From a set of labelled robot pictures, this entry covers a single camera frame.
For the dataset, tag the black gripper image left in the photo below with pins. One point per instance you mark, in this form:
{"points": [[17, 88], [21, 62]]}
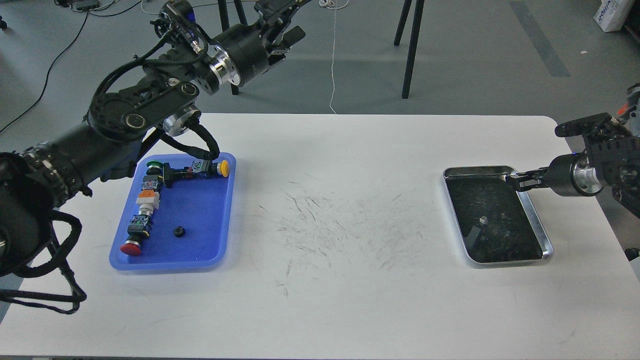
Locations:
{"points": [[247, 51]]}

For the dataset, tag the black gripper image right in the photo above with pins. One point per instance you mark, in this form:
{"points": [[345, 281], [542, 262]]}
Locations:
{"points": [[569, 175]]}

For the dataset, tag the small black gear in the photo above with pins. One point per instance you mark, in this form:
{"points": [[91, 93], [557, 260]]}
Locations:
{"points": [[179, 231]]}

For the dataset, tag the silver metal tray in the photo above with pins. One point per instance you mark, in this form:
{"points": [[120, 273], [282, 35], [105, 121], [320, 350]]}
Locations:
{"points": [[497, 225]]}

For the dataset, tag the blue plastic tray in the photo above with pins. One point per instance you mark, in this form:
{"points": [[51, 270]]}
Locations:
{"points": [[201, 206]]}

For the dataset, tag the black table legs left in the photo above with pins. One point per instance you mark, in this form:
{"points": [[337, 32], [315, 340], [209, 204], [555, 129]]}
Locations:
{"points": [[225, 23]]}

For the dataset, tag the black table legs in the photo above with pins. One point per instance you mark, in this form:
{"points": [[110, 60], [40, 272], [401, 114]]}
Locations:
{"points": [[225, 23], [419, 8]]}

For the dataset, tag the black table legs right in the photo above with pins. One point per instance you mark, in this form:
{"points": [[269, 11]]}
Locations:
{"points": [[419, 8]]}

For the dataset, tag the yellow push button switch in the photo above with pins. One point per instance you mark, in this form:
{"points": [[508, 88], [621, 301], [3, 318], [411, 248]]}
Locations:
{"points": [[199, 170]]}

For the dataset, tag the green push button switch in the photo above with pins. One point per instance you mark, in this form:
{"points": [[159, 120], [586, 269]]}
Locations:
{"points": [[153, 178]]}

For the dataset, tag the white orange switch block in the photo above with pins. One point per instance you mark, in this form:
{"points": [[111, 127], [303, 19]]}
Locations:
{"points": [[148, 200]]}

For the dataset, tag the red push button switch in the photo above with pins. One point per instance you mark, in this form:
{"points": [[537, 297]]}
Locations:
{"points": [[138, 229]]}

